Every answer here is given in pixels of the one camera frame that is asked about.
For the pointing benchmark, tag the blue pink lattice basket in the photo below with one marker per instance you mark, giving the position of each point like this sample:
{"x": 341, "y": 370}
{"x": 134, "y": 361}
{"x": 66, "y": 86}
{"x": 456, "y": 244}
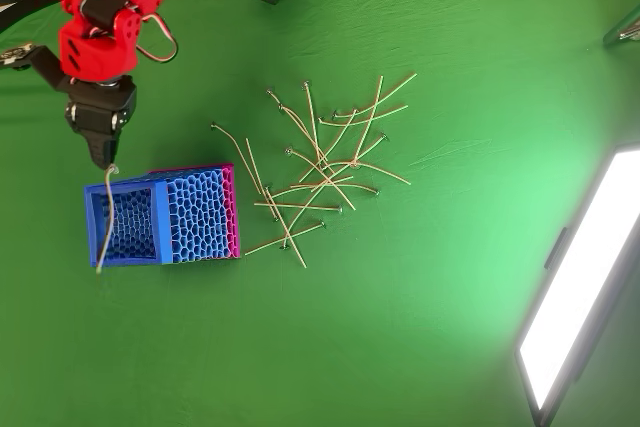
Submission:
{"x": 162, "y": 222}

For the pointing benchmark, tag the black camera bracket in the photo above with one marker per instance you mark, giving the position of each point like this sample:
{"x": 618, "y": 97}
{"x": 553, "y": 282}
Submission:
{"x": 42, "y": 62}

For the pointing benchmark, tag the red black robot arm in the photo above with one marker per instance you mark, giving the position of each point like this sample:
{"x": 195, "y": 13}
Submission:
{"x": 97, "y": 54}

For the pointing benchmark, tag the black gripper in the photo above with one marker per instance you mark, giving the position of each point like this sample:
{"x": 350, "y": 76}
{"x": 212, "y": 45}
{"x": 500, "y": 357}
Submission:
{"x": 100, "y": 114}

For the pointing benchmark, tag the green table cloth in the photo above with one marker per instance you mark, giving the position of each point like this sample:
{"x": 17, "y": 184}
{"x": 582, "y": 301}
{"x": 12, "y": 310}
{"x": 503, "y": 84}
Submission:
{"x": 350, "y": 322}

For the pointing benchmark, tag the LED light panel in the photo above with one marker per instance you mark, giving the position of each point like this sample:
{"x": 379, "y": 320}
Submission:
{"x": 580, "y": 287}

